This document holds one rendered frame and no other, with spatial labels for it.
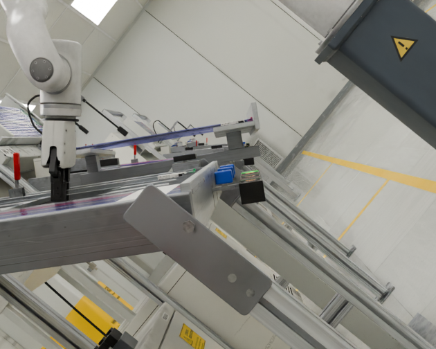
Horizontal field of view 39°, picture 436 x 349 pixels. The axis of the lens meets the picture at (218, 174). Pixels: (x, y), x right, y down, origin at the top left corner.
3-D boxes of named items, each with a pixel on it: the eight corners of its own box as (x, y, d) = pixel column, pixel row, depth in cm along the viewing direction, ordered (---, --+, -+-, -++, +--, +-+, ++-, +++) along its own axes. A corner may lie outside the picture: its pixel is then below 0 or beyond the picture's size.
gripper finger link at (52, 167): (55, 136, 128) (59, 155, 132) (46, 161, 123) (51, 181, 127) (60, 136, 128) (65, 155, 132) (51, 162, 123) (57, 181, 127)
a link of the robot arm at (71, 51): (73, 103, 125) (86, 105, 134) (73, 37, 124) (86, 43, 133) (32, 102, 125) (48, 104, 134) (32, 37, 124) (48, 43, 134)
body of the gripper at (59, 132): (50, 115, 135) (50, 166, 136) (34, 113, 125) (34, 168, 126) (84, 115, 135) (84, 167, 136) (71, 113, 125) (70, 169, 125)
